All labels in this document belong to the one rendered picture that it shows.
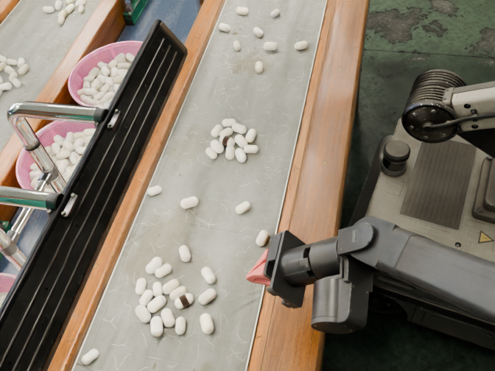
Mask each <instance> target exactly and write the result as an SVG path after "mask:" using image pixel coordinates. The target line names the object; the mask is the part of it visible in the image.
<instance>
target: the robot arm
mask: <svg viewBox="0 0 495 371"><path fill-rule="evenodd" d="M373 273H375V274H379V273H385V274H386V275H389V276H391V277H393V278H395V279H397V280H400V281H402V282H404V283H406V284H410V285H411V286H414V287H416V288H418V289H420V290H422V291H424V292H426V293H427V294H428V293H430V294H432V295H434V296H436V297H439V298H441V299H442V300H445V301H446V302H448V303H451V304H453V305H455V306H457V307H459V308H462V309H464V310H466V311H468V312H470V313H472V314H475V315H477V316H479V317H481V318H483V319H485V320H488V321H489V322H492V323H493V324H495V263H494V262H492V261H488V260H485V259H484V258H480V257H477V256H475V255H472V254H469V253H467V252H463V251H461V250H457V249H455V248H452V247H449V246H446V245H444V244H441V243H438V242H436V241H433V240H432V239H430V238H427V237H425V236H422V235H420V234H417V233H414V232H412V231H409V230H405V229H403V228H401V227H399V226H398V225H396V224H393V223H391V222H387V221H385V220H382V219H379V218H376V217H374V216H366V217H364V218H362V219H360V220H359V221H357V222H356V223H355V224H354V225H353V226H350V227H346V228H343V229H341V230H338V236H335V237H332V238H327V239H324V240H321V241H316V242H313V243H311V244H305V243H304V242H303V241H301V240H300V239H299V238H298V237H296V236H295V235H293V234H292V233H291V232H289V231H288V230H285V231H282V232H280V233H278V234H275V235H273V237H272V239H271V242H270V248H269V249H267V250H265V252H264V253H263V255H262V256H261V257H260V259H259V260H258V262H257V263H256V265H255V266H254V267H253V268H252V269H251V270H250V271H249V273H248V274H247V275H246V279H247V280H249V281H250V282H251V283H257V284H261V285H265V286H269V287H267V288H266V290H267V292H268V293H270V294H271V295H273V296H279V297H280V298H282V305H285V306H286V307H287V308H301V307H302V305H303V298H304V294H305V290H306V285H310V284H314V289H313V301H312V323H311V327H312V328H313V329H315V330H316V331H321V332H324V333H335V334H346V333H353V332H354V331H355V330H359V329H362V328H364V327H365V325H366V323H367V316H368V298H369V293H371V292H373Z"/></svg>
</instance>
